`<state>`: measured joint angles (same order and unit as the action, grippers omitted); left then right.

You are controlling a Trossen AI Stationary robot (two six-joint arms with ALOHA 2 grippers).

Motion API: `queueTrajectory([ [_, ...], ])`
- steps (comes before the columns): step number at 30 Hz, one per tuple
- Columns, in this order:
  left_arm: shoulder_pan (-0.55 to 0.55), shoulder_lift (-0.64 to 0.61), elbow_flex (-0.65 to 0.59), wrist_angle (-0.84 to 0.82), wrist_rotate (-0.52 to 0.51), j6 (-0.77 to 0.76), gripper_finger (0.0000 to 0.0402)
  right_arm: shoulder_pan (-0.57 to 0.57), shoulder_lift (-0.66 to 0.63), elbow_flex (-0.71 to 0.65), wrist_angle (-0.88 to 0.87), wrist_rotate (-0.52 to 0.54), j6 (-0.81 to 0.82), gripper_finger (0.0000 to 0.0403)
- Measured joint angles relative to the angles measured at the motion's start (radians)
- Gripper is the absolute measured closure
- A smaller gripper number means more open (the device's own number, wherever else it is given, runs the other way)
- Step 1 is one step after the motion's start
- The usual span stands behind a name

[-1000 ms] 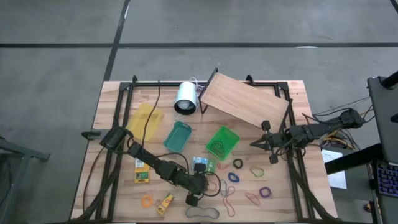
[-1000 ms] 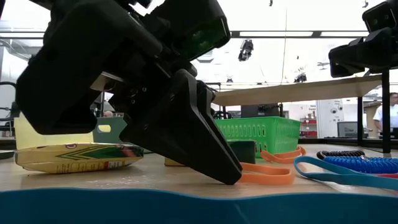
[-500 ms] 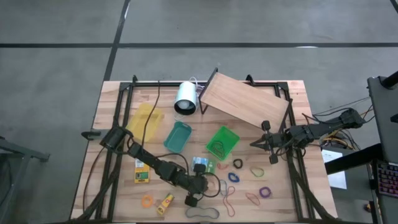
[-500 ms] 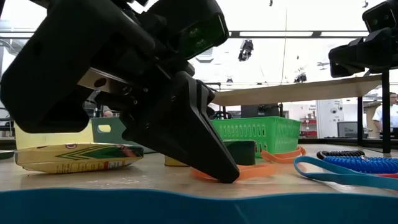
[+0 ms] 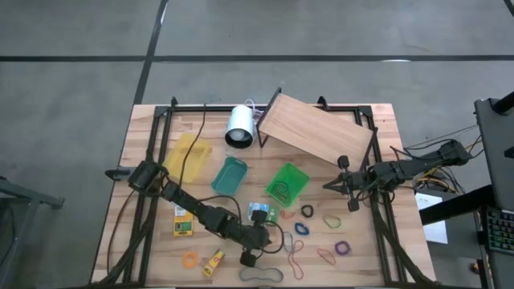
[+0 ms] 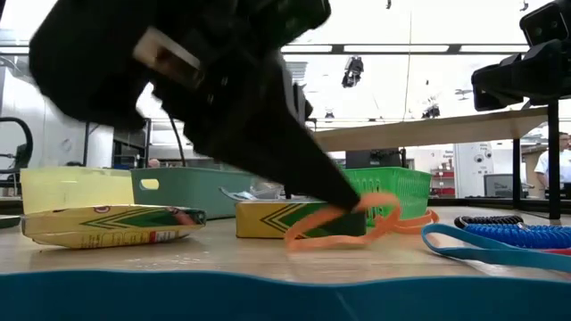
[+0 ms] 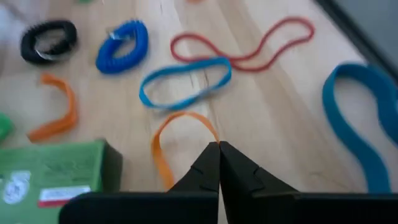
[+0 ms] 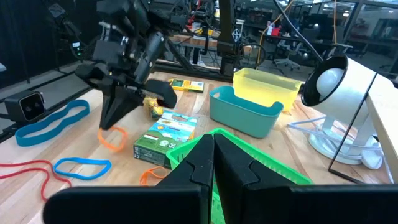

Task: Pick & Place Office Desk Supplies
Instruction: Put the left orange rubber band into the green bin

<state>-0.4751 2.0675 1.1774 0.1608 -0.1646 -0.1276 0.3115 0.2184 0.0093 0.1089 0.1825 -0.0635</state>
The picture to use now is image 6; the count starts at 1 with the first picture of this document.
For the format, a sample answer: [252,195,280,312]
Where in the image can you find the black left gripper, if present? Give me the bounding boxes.
[29,0,361,211]

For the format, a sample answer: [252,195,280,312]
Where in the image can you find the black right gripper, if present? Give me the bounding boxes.
[471,37,571,112]

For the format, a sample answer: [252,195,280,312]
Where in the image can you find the blue green card pack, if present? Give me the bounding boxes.
[220,180,285,202]

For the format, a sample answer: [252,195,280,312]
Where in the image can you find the yellow green crayon box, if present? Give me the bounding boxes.
[235,200,367,241]

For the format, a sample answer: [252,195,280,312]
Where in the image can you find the long orange-red rubber band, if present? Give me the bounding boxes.
[285,192,402,251]

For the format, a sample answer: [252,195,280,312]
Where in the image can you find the teal plastic bin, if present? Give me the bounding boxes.
[130,167,255,220]

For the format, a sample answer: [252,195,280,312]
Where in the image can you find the orange rubber band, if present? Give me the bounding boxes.
[392,209,441,235]

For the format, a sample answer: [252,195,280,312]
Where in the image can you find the large wide blue rubber band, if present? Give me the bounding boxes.
[0,269,571,321]

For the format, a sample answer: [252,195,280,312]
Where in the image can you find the black coil ring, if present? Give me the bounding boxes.
[454,215,525,228]

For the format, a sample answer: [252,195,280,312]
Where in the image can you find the blue coil ring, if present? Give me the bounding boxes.
[463,222,571,250]

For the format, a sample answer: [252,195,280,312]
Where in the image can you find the yellow glue tube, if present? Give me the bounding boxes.
[21,204,207,250]

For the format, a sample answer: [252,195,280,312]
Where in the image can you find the wooden shelf riser black legs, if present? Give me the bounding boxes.
[311,100,571,222]

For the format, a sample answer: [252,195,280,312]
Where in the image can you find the white cabinet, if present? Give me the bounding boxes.
[454,142,496,197]

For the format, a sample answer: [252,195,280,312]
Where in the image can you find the green plastic mesh basket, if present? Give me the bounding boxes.
[343,167,433,226]

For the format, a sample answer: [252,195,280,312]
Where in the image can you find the person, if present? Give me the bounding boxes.
[534,131,571,200]

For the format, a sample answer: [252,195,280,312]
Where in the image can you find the grey background monitor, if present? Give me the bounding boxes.
[484,173,514,197]

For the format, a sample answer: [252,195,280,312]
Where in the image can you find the red background shelf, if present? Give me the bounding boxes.
[430,167,456,197]

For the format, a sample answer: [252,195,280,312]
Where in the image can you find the black ceiling spotlight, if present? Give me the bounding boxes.
[341,55,365,89]

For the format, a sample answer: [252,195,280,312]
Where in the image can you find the black-legged background table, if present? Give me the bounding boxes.
[82,118,153,169]

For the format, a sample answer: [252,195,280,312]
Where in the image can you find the yellow translucent plastic bin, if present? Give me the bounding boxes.
[20,167,135,215]

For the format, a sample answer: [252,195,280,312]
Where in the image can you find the black chair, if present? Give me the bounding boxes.
[0,116,35,188]

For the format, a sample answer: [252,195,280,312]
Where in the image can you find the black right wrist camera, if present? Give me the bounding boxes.
[519,0,571,45]

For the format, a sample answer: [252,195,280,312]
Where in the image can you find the black aluminium table frame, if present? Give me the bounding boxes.
[0,195,571,215]

